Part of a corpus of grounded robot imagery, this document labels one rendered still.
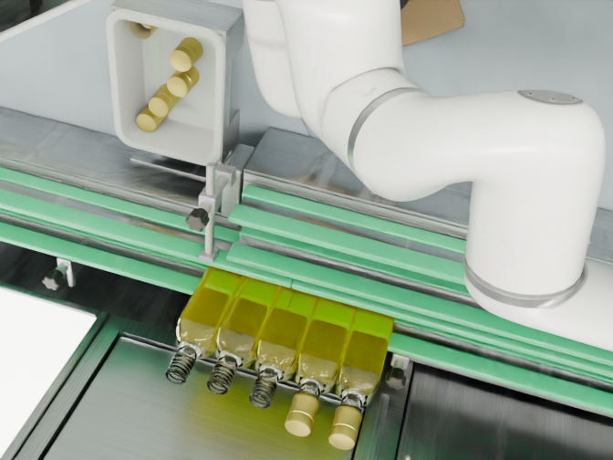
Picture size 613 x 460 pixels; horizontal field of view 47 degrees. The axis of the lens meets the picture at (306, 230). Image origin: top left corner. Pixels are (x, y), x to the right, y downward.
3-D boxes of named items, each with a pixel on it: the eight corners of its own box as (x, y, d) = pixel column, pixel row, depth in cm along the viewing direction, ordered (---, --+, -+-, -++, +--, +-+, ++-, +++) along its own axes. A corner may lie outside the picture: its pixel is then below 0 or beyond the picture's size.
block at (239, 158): (232, 189, 112) (216, 215, 107) (233, 141, 106) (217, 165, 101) (253, 194, 112) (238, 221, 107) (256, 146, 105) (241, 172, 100)
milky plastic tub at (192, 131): (140, 116, 116) (115, 143, 109) (131, -16, 101) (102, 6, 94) (238, 141, 113) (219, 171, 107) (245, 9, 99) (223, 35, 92)
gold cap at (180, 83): (177, 60, 105) (165, 73, 102) (200, 66, 105) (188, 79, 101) (177, 80, 107) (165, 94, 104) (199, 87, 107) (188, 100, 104)
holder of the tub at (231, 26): (143, 141, 119) (122, 166, 114) (134, -16, 101) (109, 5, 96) (238, 165, 117) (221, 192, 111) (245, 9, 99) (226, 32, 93)
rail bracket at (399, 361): (390, 337, 115) (375, 402, 105) (399, 309, 110) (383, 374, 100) (414, 344, 114) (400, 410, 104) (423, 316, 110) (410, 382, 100)
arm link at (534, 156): (348, 224, 57) (444, 335, 46) (345, 66, 49) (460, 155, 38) (490, 182, 61) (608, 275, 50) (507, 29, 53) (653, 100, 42)
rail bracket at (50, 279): (85, 251, 122) (43, 304, 112) (80, 222, 118) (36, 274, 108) (106, 256, 122) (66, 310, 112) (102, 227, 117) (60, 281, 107)
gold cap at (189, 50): (181, 34, 102) (168, 47, 99) (203, 39, 102) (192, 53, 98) (181, 56, 104) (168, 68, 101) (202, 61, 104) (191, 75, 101)
